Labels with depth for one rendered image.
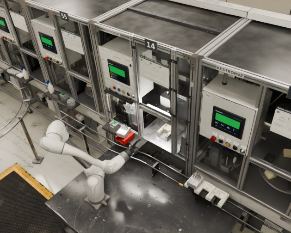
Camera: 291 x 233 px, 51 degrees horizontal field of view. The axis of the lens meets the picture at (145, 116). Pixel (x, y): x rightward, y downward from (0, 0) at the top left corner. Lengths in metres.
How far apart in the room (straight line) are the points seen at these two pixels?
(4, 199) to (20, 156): 0.71
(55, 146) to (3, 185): 1.98
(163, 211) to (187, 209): 0.22
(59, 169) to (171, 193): 1.84
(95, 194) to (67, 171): 1.46
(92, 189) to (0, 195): 1.77
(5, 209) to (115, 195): 1.61
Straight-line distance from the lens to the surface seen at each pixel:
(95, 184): 2.77
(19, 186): 4.28
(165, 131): 3.15
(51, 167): 4.34
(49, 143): 2.50
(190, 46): 2.36
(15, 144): 4.88
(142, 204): 2.91
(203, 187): 2.79
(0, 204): 4.21
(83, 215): 2.94
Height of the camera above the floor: 3.11
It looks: 41 degrees down
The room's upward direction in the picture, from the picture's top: 4 degrees counter-clockwise
